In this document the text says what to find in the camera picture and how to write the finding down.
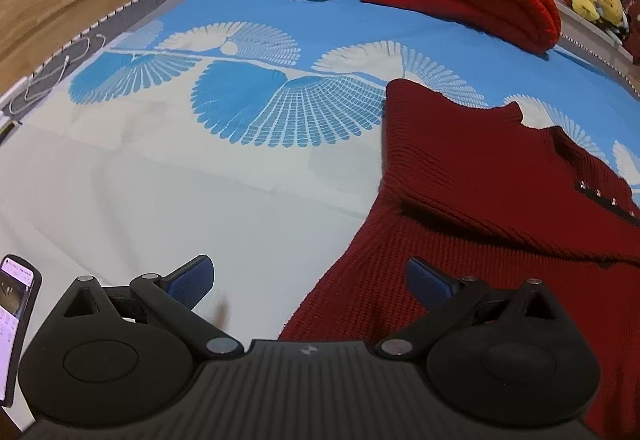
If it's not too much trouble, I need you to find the dark red knit sweater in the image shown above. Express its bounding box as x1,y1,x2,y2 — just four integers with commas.
281,79,639,439

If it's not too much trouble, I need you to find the smartphone with lit screen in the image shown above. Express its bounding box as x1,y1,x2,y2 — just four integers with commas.
0,255,42,408

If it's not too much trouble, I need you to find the blue white patterned bedsheet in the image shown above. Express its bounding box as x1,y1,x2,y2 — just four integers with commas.
0,0,640,430

